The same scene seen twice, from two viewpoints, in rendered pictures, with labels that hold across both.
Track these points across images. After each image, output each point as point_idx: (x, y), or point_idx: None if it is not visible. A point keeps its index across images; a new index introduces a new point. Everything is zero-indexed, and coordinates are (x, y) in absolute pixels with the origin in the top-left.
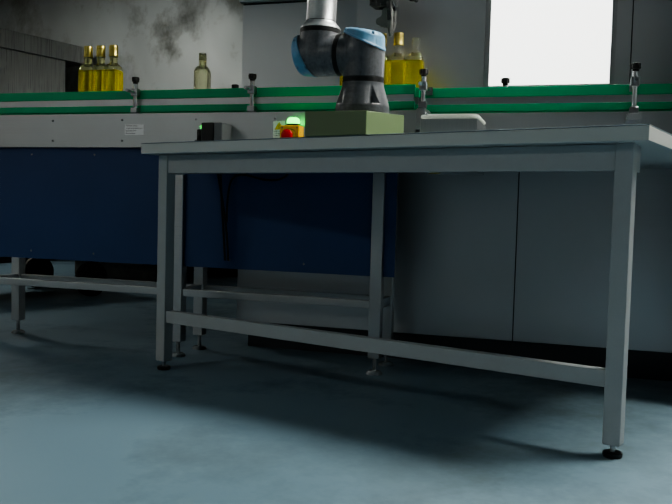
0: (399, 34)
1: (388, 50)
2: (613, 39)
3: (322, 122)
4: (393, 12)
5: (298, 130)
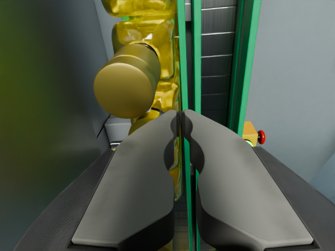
0: (152, 75)
1: (13, 154)
2: None
3: None
4: (211, 201)
5: (256, 131)
